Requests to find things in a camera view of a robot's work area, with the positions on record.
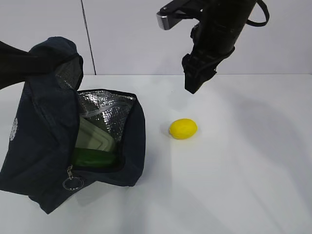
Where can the green cucumber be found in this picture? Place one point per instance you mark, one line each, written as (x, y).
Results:
(92, 158)

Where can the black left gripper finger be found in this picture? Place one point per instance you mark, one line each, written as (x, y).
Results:
(16, 65)

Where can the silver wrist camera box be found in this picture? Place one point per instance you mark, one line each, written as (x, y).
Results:
(177, 10)

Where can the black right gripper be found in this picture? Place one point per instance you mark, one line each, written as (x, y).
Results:
(214, 37)

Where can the yellow lemon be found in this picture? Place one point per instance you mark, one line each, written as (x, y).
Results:
(183, 128)

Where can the dark navy lunch bag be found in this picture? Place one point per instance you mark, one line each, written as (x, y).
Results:
(45, 129)

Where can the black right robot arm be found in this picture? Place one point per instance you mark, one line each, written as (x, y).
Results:
(241, 9)

